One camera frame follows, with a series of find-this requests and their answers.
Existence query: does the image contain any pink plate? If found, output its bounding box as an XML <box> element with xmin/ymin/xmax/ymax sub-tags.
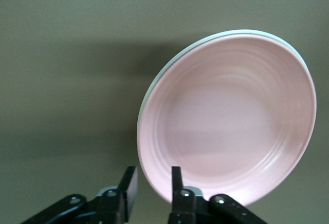
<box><xmin>138</xmin><ymin>32</ymin><xmax>317</xmax><ymax>207</ymax></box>

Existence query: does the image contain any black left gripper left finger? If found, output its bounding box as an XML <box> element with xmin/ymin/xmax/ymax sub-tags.
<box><xmin>25</xmin><ymin>166</ymin><xmax>139</xmax><ymax>224</ymax></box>

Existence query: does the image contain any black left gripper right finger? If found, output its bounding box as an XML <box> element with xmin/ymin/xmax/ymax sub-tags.
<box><xmin>166</xmin><ymin>166</ymin><xmax>268</xmax><ymax>224</ymax></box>

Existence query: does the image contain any brown table cloth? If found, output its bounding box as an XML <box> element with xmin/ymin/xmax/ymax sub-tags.
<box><xmin>0</xmin><ymin>0</ymin><xmax>329</xmax><ymax>224</ymax></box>

